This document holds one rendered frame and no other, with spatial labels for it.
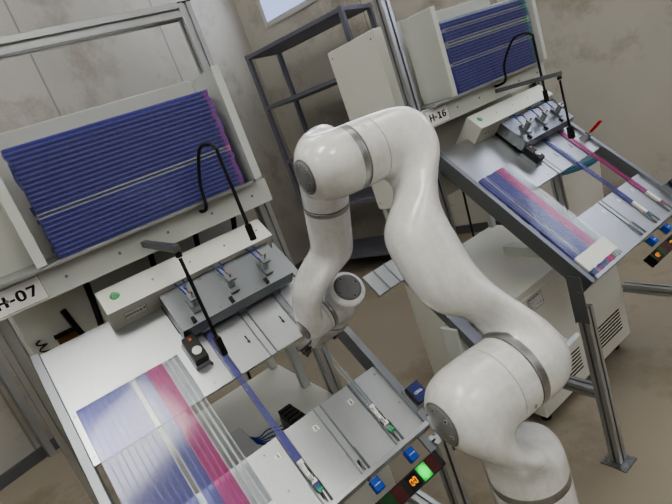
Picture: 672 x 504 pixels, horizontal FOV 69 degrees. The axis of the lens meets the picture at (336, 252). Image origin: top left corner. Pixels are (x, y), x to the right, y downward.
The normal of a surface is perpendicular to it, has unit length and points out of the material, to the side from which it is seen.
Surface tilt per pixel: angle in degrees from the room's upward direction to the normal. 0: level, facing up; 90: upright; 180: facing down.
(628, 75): 90
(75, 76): 90
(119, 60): 90
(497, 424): 86
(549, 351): 64
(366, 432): 42
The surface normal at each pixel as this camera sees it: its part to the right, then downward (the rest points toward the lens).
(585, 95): -0.55, 0.41
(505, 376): 0.12, -0.55
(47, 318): 0.55, 0.04
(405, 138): 0.33, -0.07
